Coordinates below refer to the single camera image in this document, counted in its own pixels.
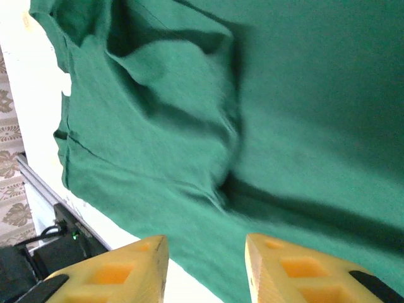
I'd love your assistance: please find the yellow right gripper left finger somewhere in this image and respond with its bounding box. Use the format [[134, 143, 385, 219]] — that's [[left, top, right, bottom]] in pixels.
[[6, 234, 170, 303]]

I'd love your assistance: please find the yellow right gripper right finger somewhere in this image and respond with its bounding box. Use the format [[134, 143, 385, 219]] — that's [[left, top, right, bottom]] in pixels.
[[245, 232, 404, 303]]

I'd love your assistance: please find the dark green t-shirt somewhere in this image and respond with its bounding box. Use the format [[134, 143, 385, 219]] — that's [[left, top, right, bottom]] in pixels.
[[28, 0, 404, 303]]

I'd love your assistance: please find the long aluminium mounting rail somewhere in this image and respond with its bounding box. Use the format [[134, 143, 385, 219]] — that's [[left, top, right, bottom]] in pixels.
[[15, 153, 110, 253]]

